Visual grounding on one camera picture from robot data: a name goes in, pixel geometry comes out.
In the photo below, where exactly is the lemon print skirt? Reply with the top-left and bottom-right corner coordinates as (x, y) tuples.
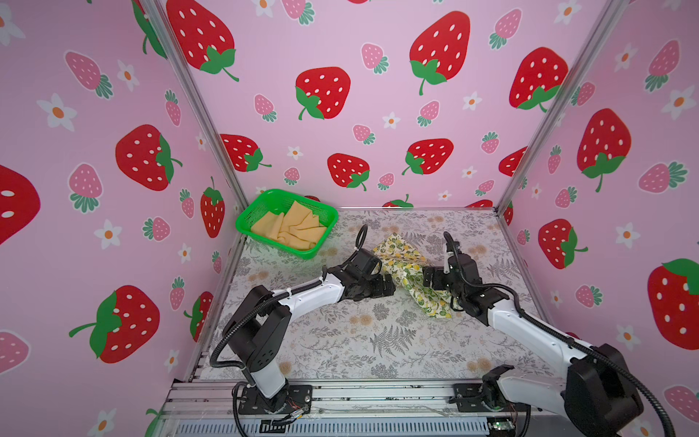
(373, 233), (454, 319)

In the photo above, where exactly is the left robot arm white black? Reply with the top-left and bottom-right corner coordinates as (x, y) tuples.
(209, 249), (396, 402)

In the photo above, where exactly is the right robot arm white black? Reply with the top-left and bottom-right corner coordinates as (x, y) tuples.
(422, 252), (644, 436)

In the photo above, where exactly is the tan folded skirt in basket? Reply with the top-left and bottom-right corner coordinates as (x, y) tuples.
(251, 201), (327, 251)

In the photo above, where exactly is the green plastic basket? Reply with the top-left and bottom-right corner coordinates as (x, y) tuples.
(236, 189), (339, 260)

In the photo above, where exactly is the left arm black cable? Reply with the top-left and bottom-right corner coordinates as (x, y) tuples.
(208, 225), (370, 371)

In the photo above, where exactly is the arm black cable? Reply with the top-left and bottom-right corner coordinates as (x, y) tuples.
(442, 231), (677, 437)
(208, 225), (370, 371)

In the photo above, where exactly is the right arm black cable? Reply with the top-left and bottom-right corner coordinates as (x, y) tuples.
(442, 231), (677, 437)

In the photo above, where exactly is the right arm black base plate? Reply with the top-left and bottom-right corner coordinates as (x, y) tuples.
(448, 382), (527, 413)

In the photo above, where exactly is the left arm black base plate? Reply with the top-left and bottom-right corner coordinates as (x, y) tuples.
(237, 384), (313, 415)

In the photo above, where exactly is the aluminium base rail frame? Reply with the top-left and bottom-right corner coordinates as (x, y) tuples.
(152, 380), (580, 436)

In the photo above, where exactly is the aluminium corner post right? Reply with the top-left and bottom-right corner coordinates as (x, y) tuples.
(494, 0), (628, 219)

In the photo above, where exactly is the aluminium corner post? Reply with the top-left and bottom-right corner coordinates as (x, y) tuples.
(494, 0), (628, 219)
(142, 0), (249, 209)

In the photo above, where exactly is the aluminium corner post left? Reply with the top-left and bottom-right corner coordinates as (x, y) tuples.
(142, 0), (249, 209)

